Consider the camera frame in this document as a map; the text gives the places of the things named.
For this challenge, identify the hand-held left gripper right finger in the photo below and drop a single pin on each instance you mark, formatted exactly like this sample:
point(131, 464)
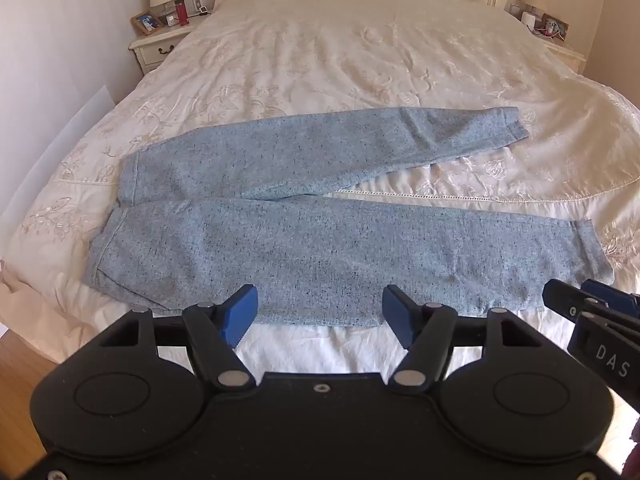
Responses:
point(397, 316)

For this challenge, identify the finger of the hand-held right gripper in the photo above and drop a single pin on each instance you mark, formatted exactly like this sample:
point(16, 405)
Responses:
point(570, 300)

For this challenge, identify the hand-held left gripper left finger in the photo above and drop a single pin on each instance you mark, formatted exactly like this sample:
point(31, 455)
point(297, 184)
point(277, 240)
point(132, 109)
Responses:
point(242, 312)

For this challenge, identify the blue-grey speckled pants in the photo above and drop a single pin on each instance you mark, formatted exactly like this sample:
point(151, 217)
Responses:
point(300, 240)

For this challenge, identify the cream nightstand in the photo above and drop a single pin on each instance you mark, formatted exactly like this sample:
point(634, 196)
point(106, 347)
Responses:
point(565, 52)
point(155, 52)

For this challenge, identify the bed with cream floral bedspread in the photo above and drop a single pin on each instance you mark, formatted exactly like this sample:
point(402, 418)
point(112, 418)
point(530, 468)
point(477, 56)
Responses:
point(325, 60)

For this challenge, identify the small white device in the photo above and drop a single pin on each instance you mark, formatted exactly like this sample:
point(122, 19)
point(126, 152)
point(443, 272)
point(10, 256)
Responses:
point(527, 19)

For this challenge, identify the red bottle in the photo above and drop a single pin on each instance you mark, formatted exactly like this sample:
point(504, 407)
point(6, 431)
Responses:
point(182, 14)

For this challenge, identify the small white clock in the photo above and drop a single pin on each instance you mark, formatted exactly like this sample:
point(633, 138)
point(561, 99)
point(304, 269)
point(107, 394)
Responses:
point(204, 9)

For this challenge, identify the wooden photo frame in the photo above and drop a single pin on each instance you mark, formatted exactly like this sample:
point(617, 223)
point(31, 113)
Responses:
point(555, 26)
point(146, 23)

